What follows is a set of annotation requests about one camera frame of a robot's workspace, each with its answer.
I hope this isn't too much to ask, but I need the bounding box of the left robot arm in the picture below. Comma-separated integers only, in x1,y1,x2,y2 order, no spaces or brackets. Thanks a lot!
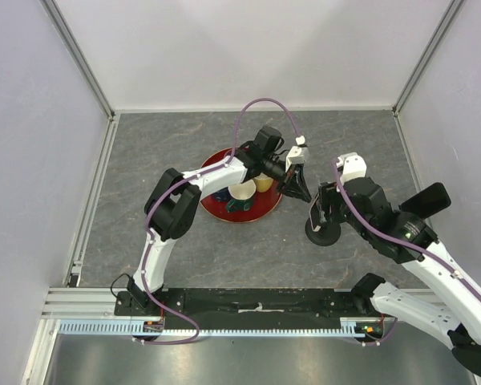
127,126,312,315

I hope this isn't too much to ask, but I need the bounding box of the red round tray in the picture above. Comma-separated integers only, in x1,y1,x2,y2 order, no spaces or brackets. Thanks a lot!
200,146,284,224

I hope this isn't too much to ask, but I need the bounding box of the dark blue cup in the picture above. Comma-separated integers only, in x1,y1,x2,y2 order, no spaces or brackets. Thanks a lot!
212,188,231,202

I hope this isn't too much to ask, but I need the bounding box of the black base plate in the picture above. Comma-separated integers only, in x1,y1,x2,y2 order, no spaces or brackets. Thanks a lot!
114,286,386,330

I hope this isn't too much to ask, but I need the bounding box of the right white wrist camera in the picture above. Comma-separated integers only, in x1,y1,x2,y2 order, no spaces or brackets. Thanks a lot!
333,152,367,184

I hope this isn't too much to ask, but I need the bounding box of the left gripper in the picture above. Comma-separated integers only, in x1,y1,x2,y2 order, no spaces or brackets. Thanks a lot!
262,155,311,204

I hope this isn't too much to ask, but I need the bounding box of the yellow mug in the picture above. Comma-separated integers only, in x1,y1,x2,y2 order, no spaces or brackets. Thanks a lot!
253,173,273,193

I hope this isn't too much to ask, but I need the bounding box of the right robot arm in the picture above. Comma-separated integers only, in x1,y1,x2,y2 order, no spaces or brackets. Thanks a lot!
306,177,481,377

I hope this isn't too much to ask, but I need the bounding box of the phone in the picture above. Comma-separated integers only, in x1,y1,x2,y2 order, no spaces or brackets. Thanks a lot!
399,182,451,220
309,192,325,232

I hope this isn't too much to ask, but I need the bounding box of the white cable duct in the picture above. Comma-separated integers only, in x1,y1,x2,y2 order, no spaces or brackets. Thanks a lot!
59,319,383,338

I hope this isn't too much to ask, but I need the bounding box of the round base phone holder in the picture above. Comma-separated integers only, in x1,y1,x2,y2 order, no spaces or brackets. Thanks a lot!
305,219,342,247

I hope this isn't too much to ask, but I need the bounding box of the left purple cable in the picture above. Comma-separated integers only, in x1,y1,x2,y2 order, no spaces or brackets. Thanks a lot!
143,97,308,346

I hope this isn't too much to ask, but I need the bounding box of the green mug white inside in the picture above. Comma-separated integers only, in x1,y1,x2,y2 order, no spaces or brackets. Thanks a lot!
226,180,257,213

